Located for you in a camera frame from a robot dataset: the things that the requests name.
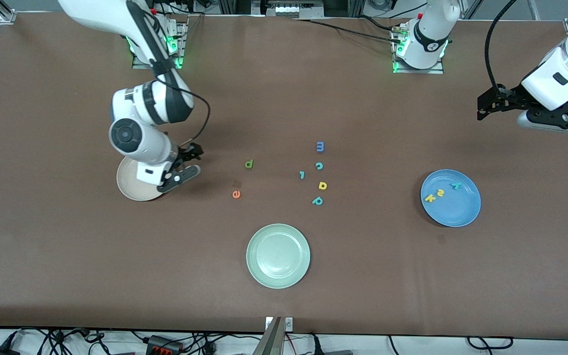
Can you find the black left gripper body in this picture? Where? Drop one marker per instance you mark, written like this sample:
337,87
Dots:
512,95

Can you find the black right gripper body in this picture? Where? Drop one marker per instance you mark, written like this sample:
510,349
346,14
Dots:
186,154

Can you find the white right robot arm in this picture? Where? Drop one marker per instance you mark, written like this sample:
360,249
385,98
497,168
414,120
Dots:
151,143

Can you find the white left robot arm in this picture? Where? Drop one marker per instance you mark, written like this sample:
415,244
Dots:
427,39

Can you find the beige brown plate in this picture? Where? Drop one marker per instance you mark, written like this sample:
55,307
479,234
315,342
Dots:
128,185

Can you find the blue plate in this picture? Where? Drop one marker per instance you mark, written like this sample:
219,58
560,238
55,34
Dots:
454,209

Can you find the pale green plate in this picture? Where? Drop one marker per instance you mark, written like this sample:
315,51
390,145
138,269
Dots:
278,256

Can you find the teal letter p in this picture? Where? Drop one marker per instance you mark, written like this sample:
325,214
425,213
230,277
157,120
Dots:
317,200

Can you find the silver connector box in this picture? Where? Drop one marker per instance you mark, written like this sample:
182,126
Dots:
289,10

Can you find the black orange power strip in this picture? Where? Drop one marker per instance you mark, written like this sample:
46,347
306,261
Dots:
163,343

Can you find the grey metal profile bar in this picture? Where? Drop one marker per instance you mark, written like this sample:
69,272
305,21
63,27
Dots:
271,340

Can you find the black plug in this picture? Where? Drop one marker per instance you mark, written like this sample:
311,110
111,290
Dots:
316,347

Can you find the black power adapter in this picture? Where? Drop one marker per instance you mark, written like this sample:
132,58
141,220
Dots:
0,350

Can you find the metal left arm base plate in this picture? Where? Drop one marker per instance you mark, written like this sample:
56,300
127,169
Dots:
437,70

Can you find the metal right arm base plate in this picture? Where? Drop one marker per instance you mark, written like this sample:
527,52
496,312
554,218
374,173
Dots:
141,65

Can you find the small white metal bracket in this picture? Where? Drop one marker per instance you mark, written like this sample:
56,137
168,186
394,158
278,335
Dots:
289,323

